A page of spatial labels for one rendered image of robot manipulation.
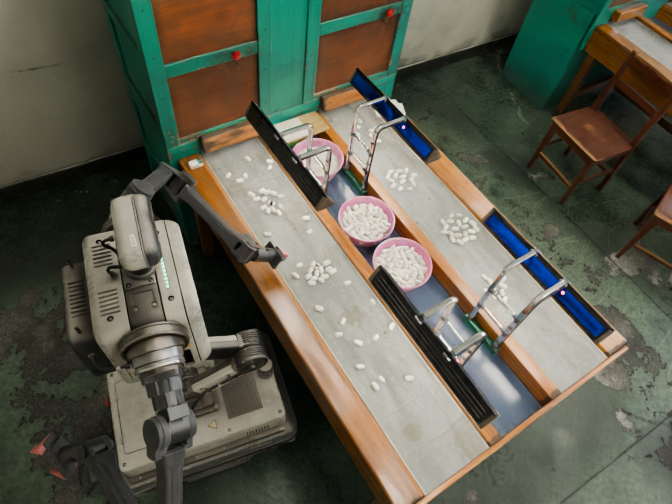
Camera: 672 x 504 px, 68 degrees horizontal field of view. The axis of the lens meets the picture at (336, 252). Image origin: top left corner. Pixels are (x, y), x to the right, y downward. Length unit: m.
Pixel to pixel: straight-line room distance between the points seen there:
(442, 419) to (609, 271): 2.04
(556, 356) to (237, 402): 1.33
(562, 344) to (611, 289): 1.37
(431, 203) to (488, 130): 1.80
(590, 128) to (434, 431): 2.52
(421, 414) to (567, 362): 0.67
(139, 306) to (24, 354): 1.81
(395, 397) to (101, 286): 1.13
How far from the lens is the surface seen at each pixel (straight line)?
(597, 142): 3.76
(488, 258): 2.40
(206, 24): 2.24
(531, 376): 2.17
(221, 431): 2.18
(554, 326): 2.34
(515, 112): 4.49
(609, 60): 4.23
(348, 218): 2.34
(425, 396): 2.00
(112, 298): 1.34
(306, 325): 2.01
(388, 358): 2.02
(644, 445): 3.26
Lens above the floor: 2.57
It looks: 55 degrees down
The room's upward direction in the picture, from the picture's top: 10 degrees clockwise
